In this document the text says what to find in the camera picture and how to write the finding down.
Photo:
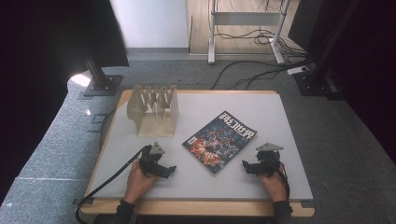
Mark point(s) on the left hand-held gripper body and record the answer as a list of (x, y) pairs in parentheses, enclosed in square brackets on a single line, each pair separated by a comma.
[(149, 161)]

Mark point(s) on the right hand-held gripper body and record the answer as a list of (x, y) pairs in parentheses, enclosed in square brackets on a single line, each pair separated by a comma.
[(268, 160)]

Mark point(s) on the colourful magazine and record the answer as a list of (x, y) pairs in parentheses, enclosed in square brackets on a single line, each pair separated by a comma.
[(219, 143)]

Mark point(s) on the clear acrylic file rack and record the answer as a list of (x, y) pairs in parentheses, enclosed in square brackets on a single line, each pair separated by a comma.
[(154, 112)]

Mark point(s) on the person's left hand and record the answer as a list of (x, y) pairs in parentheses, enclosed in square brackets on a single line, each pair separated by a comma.
[(139, 183)]

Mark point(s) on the person's right hand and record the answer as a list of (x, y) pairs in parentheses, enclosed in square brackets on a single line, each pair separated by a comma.
[(274, 185)]

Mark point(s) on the black stand with square base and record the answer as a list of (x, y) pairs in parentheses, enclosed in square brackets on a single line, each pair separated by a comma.
[(101, 82)]

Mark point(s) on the white power strip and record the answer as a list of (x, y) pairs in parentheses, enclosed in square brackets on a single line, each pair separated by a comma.
[(298, 70)]

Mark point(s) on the dark panel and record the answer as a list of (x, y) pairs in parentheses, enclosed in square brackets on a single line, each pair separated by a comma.
[(303, 21)]

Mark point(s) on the black curtain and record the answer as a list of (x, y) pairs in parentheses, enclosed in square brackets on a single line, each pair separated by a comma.
[(46, 46)]

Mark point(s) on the white desk frame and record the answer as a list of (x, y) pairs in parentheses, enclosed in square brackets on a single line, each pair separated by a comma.
[(246, 18)]

